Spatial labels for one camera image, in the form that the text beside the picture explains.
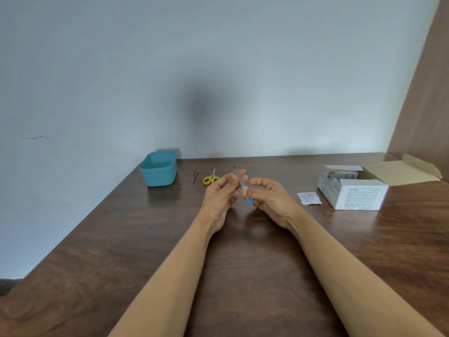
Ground teal plastic container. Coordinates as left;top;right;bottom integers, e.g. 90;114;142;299
140;151;177;187

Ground stack of white sachets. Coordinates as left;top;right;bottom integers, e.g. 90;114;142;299
328;171;359;183

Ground person's right hand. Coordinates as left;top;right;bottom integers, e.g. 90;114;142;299
241;177;306;231

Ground silver scalpel with blue handle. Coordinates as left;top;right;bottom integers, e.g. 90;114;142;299
232;166;254;205

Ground brown wooden panel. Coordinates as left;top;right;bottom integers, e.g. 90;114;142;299
387;0;449;183

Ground person's left forearm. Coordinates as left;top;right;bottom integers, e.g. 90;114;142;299
108;216;215;337

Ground person's right forearm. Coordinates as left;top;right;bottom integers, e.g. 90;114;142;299
287;209;447;337

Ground open white cardboard box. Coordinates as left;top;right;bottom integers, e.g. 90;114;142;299
317;154;442;211

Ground yellow handled scissors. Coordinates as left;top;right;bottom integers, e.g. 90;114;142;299
203;168;220;186

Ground white printed sachet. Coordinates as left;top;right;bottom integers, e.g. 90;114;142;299
297;192;322;206

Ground person's left hand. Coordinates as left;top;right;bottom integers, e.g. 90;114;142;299
197;169;249;236

